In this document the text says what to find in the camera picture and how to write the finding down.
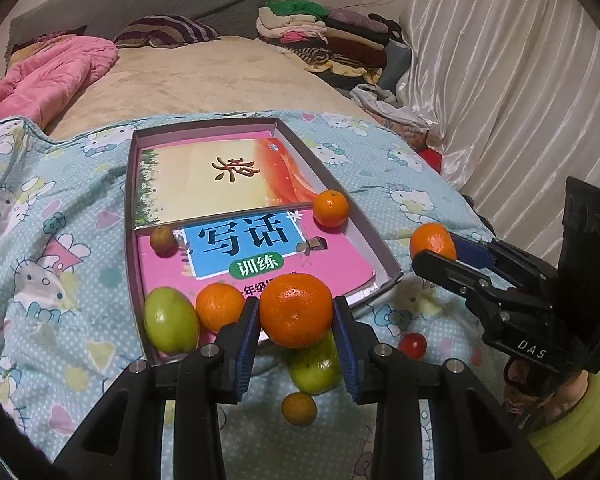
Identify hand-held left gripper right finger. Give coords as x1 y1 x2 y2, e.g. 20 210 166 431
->
332 296 546 480

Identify beige bed sheet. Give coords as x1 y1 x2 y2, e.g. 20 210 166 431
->
45 35 376 141

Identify red cherry tomato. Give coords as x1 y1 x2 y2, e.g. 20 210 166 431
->
398 333 428 361

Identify dark floral pillow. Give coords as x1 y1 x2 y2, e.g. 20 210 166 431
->
10 25 88 61

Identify white crumpled cloth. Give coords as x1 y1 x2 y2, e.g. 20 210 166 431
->
349 84 438 128

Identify grey blue cushion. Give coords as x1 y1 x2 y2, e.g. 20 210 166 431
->
377 40 413 93

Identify grey cardboard box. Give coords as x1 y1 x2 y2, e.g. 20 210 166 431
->
124 117 403 366

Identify stack of folded clothes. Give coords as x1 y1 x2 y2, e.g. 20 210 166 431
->
256 0 403 88

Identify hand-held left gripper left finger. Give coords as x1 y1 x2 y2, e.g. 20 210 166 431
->
52 296 261 480

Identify blue cat print blanket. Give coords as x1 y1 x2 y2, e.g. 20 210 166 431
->
0 107 531 480

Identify thin wall cable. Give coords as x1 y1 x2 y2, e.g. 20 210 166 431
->
350 0 411 11

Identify pink book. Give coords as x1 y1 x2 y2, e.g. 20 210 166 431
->
137 205 377 356

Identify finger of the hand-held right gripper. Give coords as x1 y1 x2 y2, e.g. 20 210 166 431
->
452 235 561 291
412 251 551 318

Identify purple striped pillow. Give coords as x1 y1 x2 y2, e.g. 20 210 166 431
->
112 15 221 50

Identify pink quilt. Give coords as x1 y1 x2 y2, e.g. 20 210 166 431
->
0 35 120 128

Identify small orange mandarin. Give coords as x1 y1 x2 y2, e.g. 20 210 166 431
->
312 190 349 228
409 222 458 263

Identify large orange mandarin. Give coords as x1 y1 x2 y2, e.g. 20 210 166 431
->
195 282 246 333
258 273 334 350

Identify pink floral cloth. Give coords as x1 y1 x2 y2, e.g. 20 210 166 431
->
385 120 431 151

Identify grey padded headboard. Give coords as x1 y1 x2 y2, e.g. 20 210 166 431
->
2 0 281 58

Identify white satin curtain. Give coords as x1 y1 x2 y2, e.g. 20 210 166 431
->
395 0 600 241

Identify beige and orange book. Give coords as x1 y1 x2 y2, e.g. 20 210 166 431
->
135 137 326 228

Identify person's right forearm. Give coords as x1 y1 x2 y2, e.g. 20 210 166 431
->
522 372 600 478

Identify person's right hand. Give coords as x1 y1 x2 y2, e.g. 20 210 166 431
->
505 360 588 418

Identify red cloth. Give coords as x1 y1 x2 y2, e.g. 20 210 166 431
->
417 146 446 173

